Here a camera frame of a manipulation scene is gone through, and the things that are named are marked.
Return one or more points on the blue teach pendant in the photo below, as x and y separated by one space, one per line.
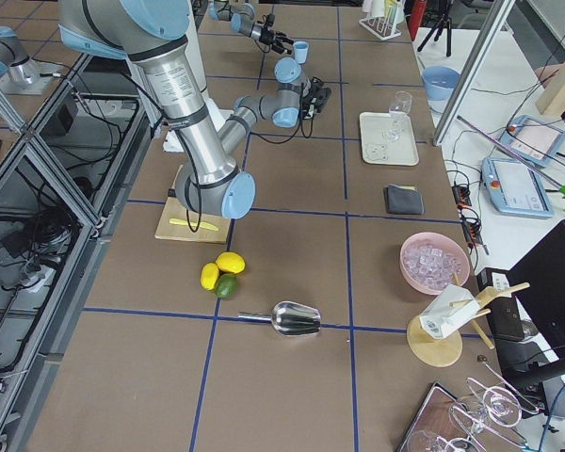
533 139
515 190

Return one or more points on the metal ice scoop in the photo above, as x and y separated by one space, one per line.
290 318

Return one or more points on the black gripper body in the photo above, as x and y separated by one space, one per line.
267 35
315 92

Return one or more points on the light blue plastic cup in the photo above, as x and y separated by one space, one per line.
300 51

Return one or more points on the white wire cup rack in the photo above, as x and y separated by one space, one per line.
382 18

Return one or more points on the blue bowl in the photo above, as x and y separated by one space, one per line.
439 82

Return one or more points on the pink bowl with ice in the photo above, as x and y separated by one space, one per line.
429 262

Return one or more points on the wooden cup stand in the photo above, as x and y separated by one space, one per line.
445 352

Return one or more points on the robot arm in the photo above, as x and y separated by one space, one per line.
243 20
158 37

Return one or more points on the white carton box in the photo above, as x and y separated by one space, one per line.
449 311

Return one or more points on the cream serving tray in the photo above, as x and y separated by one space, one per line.
387 139

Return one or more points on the aluminium frame post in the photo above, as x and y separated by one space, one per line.
492 26

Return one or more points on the black monitor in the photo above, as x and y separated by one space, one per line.
543 268

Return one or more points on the black camera tripod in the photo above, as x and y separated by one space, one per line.
444 24

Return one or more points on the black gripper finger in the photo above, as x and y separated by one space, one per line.
284 41

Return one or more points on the clear drinking glass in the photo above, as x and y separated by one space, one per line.
400 107

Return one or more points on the dark grey folded cloth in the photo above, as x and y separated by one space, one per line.
403 201

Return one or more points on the yellow plastic knife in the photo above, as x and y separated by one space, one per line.
193 224

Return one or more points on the yellow lemon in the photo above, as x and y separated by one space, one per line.
231 262
209 276

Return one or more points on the green lime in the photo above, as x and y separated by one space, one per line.
226 285

